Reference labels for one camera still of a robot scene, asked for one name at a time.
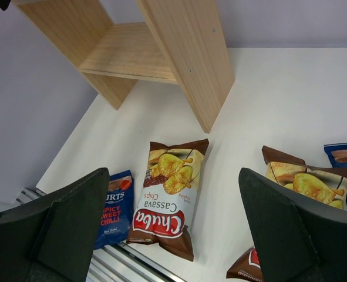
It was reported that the aluminium mounting rail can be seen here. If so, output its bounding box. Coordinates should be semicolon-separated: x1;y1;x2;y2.
14;187;188;282

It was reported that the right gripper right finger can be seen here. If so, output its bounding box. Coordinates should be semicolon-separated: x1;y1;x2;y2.
238;168;347;281

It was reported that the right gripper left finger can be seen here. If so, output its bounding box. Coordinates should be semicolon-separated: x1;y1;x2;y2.
0;167;109;281

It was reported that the right Chuba cassava chips bag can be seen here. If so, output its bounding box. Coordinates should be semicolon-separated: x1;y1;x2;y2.
226;146;347;281

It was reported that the wooden two-tier shelf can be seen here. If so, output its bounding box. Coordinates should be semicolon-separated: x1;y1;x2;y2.
15;1;235;132

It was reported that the chuba cassava chips bag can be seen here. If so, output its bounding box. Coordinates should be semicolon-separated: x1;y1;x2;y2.
126;139;209;261
226;146;347;281

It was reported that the left Chuba cassava chips bag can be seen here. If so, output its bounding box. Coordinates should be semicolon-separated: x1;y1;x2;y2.
126;139;209;261

